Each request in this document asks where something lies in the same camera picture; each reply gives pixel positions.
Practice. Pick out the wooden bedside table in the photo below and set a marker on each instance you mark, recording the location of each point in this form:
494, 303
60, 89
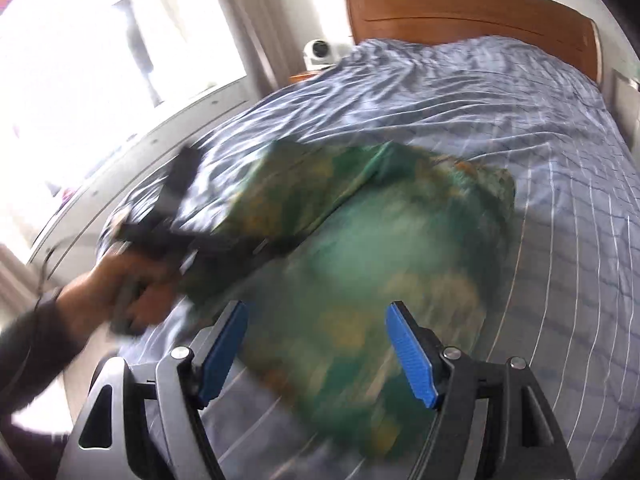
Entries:
300, 78

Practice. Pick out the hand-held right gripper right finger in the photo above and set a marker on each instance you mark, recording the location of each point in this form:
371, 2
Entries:
412, 355

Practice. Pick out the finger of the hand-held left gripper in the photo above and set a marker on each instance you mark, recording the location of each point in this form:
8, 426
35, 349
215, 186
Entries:
235, 252

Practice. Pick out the blue striped blanket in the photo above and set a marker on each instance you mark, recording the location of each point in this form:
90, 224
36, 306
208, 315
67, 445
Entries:
500, 110

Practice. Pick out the long white cabinet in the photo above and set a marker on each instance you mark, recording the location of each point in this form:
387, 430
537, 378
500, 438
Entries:
150, 130

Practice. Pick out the bright window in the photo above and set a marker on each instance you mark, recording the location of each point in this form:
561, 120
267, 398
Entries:
75, 60

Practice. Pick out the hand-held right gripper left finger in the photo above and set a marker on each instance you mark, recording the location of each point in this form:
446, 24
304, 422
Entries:
220, 355

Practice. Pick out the green printed garment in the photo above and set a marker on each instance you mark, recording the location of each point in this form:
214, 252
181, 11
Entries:
375, 240

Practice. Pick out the beige curtain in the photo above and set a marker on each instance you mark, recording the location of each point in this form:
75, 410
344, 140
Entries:
260, 20

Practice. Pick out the person's left hand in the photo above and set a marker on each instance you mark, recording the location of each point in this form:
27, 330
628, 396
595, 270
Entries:
97, 282

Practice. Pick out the person's dark clothing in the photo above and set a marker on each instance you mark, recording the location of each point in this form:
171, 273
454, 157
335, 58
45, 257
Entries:
25, 450

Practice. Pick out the wooden headboard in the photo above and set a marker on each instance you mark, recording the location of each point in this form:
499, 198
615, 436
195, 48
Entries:
450, 15

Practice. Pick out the white security camera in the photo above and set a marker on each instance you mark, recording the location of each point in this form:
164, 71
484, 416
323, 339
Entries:
317, 52

